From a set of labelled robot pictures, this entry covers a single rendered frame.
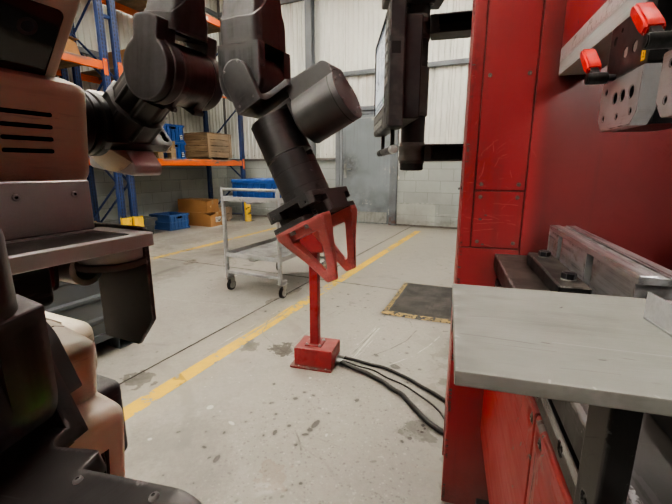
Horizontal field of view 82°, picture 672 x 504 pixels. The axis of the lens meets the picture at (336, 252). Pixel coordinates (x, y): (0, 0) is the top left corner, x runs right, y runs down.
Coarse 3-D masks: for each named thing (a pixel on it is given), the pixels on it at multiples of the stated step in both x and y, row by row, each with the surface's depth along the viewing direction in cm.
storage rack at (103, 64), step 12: (96, 0) 497; (96, 12) 500; (96, 24) 504; (72, 60) 479; (84, 60) 492; (96, 60) 505; (108, 60) 519; (60, 72) 550; (108, 72) 520; (108, 84) 522; (120, 180) 550; (120, 192) 552; (120, 204) 553; (120, 216) 557
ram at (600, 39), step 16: (576, 0) 86; (592, 0) 75; (640, 0) 55; (576, 16) 85; (624, 16) 60; (576, 32) 84; (592, 32) 74; (608, 32) 66; (576, 48) 84; (592, 48) 74; (608, 48) 74; (560, 64) 95; (576, 64) 86
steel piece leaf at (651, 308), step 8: (648, 296) 30; (656, 296) 29; (648, 304) 30; (656, 304) 29; (664, 304) 28; (648, 312) 30; (656, 312) 29; (664, 312) 28; (648, 320) 30; (656, 320) 29; (664, 320) 28; (664, 328) 28
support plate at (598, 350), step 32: (480, 288) 38; (512, 288) 38; (480, 320) 30; (512, 320) 30; (544, 320) 30; (576, 320) 30; (608, 320) 30; (640, 320) 30; (480, 352) 25; (512, 352) 25; (544, 352) 25; (576, 352) 25; (608, 352) 25; (640, 352) 25; (480, 384) 22; (512, 384) 22; (544, 384) 21; (576, 384) 21; (608, 384) 21; (640, 384) 21
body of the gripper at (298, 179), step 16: (288, 160) 44; (304, 160) 44; (272, 176) 46; (288, 176) 44; (304, 176) 44; (320, 176) 45; (288, 192) 44; (304, 192) 44; (320, 192) 42; (288, 208) 43; (304, 208) 46; (272, 224) 44
